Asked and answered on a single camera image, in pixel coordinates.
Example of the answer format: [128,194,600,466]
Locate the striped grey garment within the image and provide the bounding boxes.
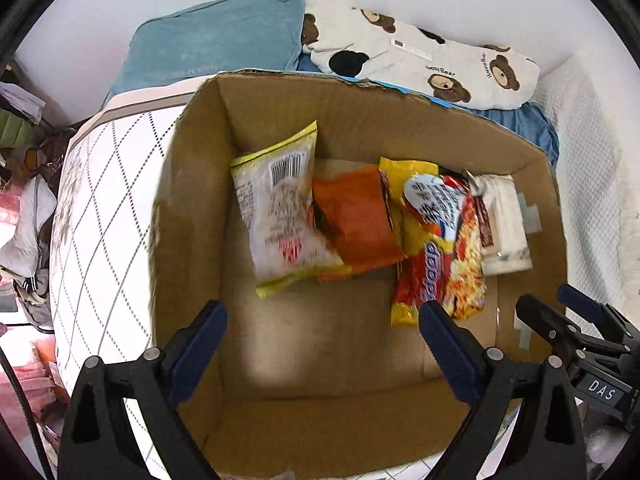
[12,269,53,332]

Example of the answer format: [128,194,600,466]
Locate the green cloth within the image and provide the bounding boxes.
[0,109,37,152]

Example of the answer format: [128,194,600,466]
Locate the white diamond pattern mattress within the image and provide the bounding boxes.
[47,77,211,480]

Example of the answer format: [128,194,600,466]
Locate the yellow red noodle packet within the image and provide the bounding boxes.
[378,156,488,328]

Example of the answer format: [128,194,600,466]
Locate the white garment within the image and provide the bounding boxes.
[0,175,58,281]

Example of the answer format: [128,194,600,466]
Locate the white bear print pillow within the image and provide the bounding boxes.
[301,5,541,111]

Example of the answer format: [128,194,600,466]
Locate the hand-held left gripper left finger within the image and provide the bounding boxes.
[57,300,229,480]

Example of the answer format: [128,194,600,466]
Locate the white snack packet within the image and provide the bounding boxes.
[467,170,532,277]

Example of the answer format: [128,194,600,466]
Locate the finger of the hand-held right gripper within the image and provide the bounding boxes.
[557,284,640,348]
[515,294,633,363]

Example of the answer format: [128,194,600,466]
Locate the white waffle blanket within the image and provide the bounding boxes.
[530,52,640,341]

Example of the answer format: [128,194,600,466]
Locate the clear yellow-edged snack packet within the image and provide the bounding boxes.
[230,121,352,300]

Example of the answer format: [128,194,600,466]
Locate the white slim rectangular strip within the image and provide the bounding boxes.
[390,37,434,62]

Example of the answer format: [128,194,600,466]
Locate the brown cardboard box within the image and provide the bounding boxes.
[149,69,568,480]

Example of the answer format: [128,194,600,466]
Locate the orange snack packet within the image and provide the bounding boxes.
[311,164,406,281]

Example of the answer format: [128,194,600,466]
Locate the black cable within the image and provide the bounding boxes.
[0,345,56,480]

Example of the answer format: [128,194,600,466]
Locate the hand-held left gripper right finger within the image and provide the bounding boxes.
[419,301,587,480]

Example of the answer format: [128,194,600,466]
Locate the teal blue pillow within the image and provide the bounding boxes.
[102,0,307,108]

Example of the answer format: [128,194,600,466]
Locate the pink plastic bags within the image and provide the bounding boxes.
[0,330,68,411]

